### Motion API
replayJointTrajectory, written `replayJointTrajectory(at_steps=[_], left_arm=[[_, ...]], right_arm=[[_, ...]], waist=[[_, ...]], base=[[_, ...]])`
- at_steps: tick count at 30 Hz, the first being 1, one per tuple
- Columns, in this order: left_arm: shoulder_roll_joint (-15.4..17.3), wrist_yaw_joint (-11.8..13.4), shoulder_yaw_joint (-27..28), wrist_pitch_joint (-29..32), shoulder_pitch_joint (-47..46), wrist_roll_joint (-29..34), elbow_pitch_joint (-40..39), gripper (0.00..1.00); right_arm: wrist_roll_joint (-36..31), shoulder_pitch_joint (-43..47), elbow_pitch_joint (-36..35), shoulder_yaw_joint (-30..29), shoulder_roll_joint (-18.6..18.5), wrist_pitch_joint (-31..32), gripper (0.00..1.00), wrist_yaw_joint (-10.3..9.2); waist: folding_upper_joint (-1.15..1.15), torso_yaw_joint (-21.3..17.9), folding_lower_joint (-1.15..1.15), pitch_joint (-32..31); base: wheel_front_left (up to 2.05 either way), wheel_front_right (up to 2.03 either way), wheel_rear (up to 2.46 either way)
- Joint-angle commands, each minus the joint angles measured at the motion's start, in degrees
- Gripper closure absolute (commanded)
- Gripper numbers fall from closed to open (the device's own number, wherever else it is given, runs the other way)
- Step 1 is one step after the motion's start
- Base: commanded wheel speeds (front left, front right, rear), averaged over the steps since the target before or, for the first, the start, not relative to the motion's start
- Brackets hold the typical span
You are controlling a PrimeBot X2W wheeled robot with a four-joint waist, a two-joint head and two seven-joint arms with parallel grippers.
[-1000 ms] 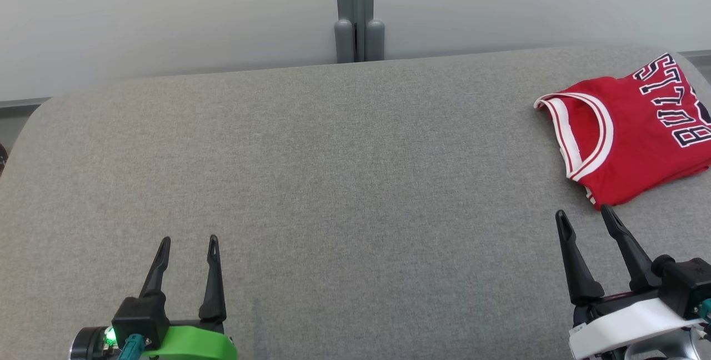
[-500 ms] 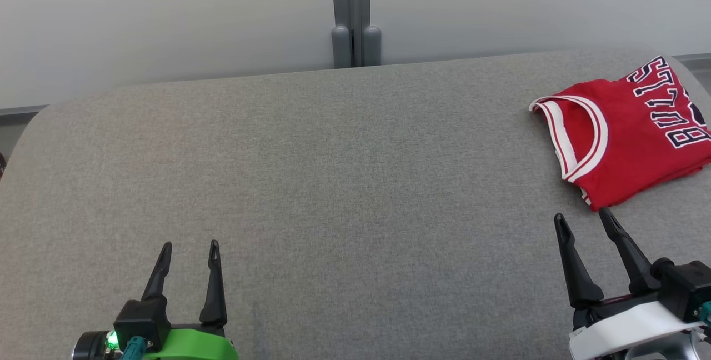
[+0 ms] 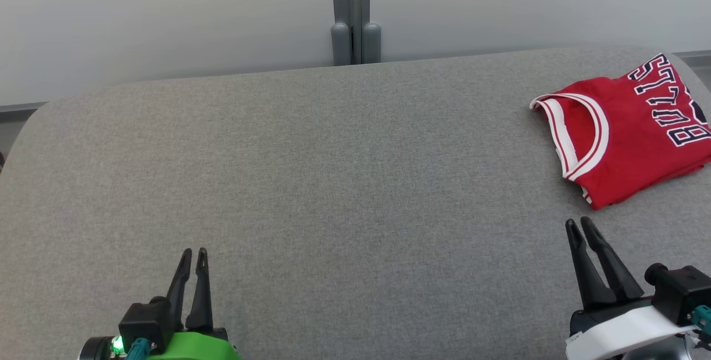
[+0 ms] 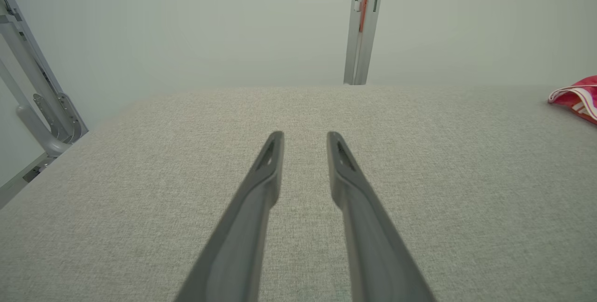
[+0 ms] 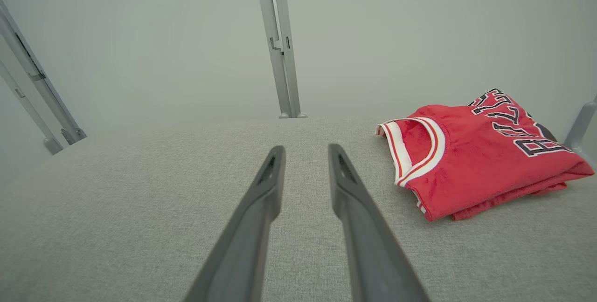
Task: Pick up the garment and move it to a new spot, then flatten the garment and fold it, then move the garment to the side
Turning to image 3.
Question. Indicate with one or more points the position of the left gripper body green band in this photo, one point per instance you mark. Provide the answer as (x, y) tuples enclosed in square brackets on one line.
[(194, 346)]

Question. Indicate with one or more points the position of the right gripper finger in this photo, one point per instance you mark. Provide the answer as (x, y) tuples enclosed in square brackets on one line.
[(590, 282), (619, 274)]

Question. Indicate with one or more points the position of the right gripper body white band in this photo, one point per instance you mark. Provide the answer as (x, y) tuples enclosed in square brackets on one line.
[(616, 332)]

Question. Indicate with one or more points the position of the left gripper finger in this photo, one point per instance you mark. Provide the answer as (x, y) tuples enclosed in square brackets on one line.
[(179, 293), (202, 304)]

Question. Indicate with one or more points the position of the red jersey with white sleeves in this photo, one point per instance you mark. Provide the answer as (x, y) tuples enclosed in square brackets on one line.
[(627, 126)]

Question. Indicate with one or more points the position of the grey baseboard strip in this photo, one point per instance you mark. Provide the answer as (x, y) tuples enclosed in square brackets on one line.
[(694, 55), (22, 108)]

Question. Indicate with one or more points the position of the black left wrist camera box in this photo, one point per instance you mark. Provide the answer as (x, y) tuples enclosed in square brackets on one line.
[(144, 321)]

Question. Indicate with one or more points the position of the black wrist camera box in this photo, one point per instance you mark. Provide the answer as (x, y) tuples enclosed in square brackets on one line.
[(144, 321), (683, 290)]

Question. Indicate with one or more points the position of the teal left camera connector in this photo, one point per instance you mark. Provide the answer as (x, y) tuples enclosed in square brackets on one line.
[(138, 350)]

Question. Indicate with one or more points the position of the teal camera connector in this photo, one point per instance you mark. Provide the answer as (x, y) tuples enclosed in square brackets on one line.
[(702, 318), (138, 350)]

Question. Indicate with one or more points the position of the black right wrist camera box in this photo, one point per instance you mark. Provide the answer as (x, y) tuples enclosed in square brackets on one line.
[(683, 290)]

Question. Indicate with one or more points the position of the teal right camera connector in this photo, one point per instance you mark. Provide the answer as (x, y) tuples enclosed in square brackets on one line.
[(702, 318)]

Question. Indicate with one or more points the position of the grey rounded post cover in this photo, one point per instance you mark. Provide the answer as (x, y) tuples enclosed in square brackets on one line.
[(341, 43), (371, 43)]

